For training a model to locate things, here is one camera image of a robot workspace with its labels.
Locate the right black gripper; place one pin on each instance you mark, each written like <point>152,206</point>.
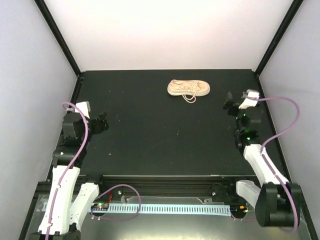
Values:
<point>231,110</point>

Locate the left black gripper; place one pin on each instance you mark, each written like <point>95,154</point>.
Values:
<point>99,128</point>

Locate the beige knit sneaker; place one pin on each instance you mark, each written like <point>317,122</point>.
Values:
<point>175,88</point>

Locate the white shoelace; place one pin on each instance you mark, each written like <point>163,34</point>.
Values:
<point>190,96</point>

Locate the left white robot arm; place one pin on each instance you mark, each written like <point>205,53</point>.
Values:
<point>64,216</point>

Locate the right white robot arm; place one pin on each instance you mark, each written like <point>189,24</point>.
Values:
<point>276,201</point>

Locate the left small circuit board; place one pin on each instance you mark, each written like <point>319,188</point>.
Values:
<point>100,206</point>

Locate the small circuit board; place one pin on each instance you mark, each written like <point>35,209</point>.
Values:
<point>100,206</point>
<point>239,208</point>

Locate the right small circuit board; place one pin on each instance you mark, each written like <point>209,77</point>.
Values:
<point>239,208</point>

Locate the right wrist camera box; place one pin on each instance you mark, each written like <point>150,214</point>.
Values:
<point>251,98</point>

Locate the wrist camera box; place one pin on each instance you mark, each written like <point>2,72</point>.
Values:
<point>251,98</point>
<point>85,108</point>

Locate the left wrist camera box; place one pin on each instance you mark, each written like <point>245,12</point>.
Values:
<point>85,108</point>

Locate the left black frame post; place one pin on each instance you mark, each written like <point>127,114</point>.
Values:
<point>49,19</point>

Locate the black frame post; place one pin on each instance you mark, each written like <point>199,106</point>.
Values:
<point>49,19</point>
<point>285,23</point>

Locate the black aluminium front rail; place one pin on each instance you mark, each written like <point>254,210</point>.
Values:
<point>215,187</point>

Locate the light blue slotted cable duct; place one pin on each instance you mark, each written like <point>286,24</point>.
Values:
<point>166,209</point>

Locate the right black frame post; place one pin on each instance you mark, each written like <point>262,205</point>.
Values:
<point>285,23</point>

